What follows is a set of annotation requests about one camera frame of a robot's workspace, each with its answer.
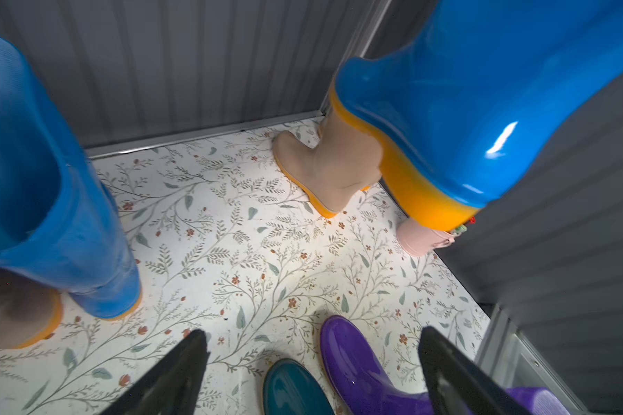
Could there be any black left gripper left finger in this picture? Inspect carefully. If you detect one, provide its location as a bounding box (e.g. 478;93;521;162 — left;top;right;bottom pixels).
103;330;209;414

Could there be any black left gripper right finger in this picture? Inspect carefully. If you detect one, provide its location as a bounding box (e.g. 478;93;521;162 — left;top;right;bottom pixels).
418;326;531;415

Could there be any beige rain boot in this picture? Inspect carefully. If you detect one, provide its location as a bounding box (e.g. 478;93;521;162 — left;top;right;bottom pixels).
0;268;63;349
273;111;383;218

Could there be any blue rain boot front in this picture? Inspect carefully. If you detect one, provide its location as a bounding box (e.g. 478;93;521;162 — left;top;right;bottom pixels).
0;37;142;319

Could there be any blue rain boot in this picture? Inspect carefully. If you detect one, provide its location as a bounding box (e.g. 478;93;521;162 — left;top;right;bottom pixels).
0;37;142;319
330;1;623;231

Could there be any blue rain boot back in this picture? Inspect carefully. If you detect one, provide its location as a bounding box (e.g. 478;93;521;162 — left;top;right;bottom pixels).
330;1;623;231

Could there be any purple front boot right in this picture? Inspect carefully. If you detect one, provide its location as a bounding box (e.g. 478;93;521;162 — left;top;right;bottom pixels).
320;316;567;414

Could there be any dark green front boot right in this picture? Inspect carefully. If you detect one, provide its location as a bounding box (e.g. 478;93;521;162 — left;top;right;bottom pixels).
262;359;334;415

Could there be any pink pen cup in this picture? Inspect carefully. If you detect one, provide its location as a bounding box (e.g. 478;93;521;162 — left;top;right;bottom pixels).
396;218;467;258

